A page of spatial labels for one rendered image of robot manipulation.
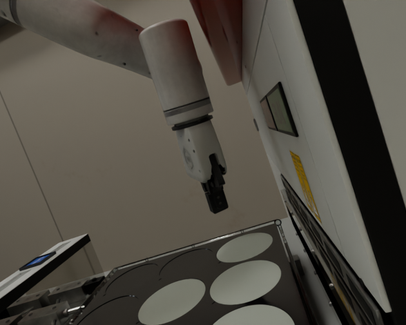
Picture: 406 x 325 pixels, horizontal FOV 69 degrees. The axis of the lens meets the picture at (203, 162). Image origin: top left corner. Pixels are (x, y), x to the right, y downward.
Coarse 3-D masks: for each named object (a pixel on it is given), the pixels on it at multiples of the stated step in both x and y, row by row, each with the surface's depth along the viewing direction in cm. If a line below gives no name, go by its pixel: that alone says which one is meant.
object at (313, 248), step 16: (288, 208) 55; (304, 224) 40; (304, 240) 51; (320, 256) 31; (320, 272) 40; (336, 272) 27; (336, 288) 25; (336, 304) 33; (352, 304) 23; (352, 320) 22; (368, 320) 21
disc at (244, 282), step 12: (240, 264) 45; (252, 264) 43; (264, 264) 42; (228, 276) 42; (240, 276) 41; (252, 276) 40; (264, 276) 39; (276, 276) 38; (216, 288) 40; (228, 288) 39; (240, 288) 38; (252, 288) 37; (264, 288) 36; (216, 300) 38; (228, 300) 37; (240, 300) 36
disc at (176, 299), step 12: (168, 288) 45; (180, 288) 44; (192, 288) 43; (204, 288) 42; (156, 300) 43; (168, 300) 42; (180, 300) 41; (192, 300) 40; (144, 312) 41; (156, 312) 40; (168, 312) 39; (180, 312) 38; (156, 324) 37
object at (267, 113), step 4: (264, 100) 39; (264, 104) 41; (264, 108) 44; (268, 108) 38; (264, 112) 46; (268, 112) 40; (268, 116) 42; (268, 120) 44; (272, 120) 38; (268, 124) 47; (272, 124) 40
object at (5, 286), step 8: (72, 240) 78; (56, 248) 76; (64, 248) 71; (56, 256) 67; (16, 272) 65; (24, 272) 63; (32, 272) 60; (8, 280) 61; (16, 280) 60; (24, 280) 57; (0, 288) 58; (8, 288) 55; (0, 296) 52
